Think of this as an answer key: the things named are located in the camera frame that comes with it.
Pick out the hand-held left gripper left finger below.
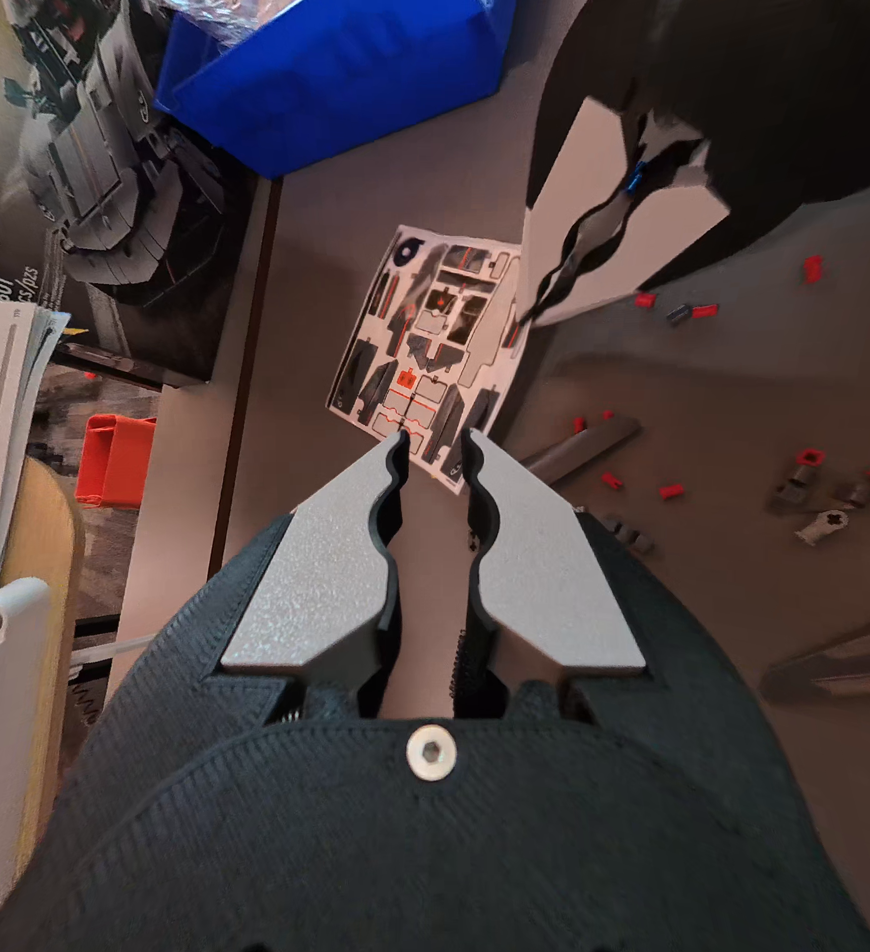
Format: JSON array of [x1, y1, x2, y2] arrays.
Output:
[[219, 430, 413, 718]]

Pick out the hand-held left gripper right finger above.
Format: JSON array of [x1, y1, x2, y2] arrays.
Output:
[[450, 427, 647, 719]]

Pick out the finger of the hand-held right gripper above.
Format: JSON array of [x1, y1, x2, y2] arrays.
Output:
[[519, 95, 646, 328], [532, 137, 732, 330]]

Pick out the sticker sheet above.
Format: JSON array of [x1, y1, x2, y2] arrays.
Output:
[[325, 225, 531, 495]]

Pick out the toy car set box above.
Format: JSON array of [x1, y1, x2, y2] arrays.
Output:
[[0, 0, 272, 389]]

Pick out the small grey connector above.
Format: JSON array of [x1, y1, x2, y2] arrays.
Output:
[[601, 513, 657, 556]]

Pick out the grey curved panel piece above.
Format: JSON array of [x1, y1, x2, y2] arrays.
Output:
[[520, 414, 643, 486]]

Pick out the scattered red pins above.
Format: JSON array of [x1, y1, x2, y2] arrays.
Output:
[[572, 255, 870, 510]]

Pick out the orange plastic crate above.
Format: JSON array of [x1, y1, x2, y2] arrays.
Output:
[[75, 414, 158, 510]]

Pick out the grey axle connector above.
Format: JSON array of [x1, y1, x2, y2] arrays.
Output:
[[794, 509, 853, 547], [768, 448, 829, 516]]

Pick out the blue plastic bin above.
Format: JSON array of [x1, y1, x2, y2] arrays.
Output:
[[154, 0, 518, 179]]

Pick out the cream book stand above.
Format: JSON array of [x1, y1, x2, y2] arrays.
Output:
[[0, 454, 88, 942]]

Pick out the crumpled clear plastic bags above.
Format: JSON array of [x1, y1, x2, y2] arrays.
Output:
[[163, 0, 272, 27]]

